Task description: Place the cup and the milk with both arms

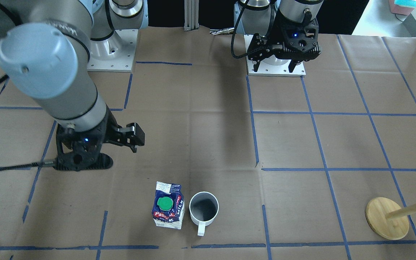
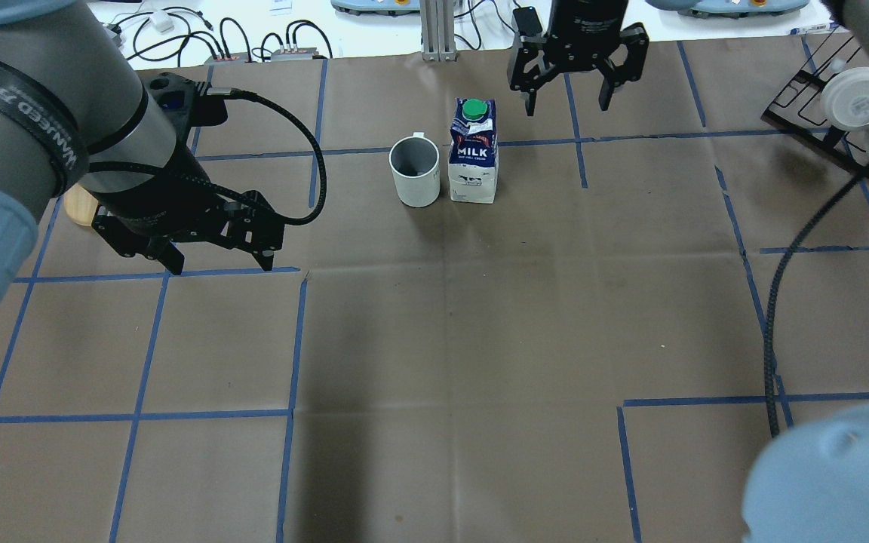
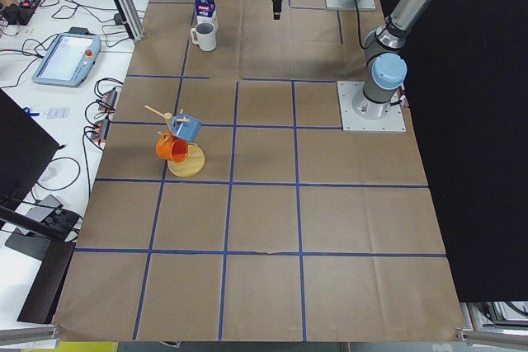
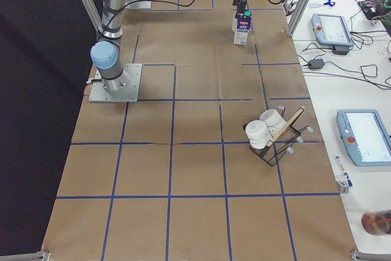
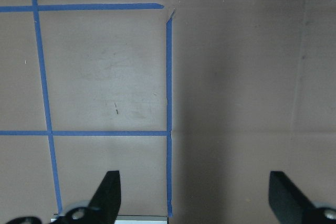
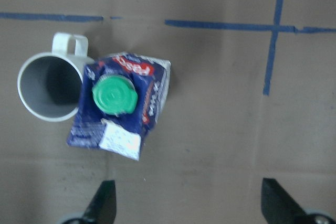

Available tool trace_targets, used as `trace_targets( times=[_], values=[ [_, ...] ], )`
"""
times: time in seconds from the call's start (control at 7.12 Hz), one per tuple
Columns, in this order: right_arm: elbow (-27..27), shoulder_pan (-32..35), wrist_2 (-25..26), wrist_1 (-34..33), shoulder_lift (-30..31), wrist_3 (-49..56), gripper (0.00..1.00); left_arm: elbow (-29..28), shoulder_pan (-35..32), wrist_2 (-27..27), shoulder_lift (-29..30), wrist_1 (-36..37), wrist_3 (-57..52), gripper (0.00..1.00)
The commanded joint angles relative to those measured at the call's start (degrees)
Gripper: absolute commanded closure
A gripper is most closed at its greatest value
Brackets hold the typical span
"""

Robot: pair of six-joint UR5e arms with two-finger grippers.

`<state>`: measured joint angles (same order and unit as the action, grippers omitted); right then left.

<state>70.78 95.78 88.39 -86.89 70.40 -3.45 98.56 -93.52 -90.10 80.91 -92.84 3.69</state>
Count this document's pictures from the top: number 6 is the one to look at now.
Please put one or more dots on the blue white milk carton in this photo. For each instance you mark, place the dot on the blue white milk carton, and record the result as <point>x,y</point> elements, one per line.
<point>122,97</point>

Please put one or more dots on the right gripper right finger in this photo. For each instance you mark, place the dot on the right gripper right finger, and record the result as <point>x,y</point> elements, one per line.
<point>277,206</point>

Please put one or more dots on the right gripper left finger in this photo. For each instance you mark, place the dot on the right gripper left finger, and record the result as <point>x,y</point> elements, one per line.
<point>103,206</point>

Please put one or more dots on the white ceramic mug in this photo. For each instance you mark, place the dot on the white ceramic mug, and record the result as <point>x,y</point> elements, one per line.
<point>49,83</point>

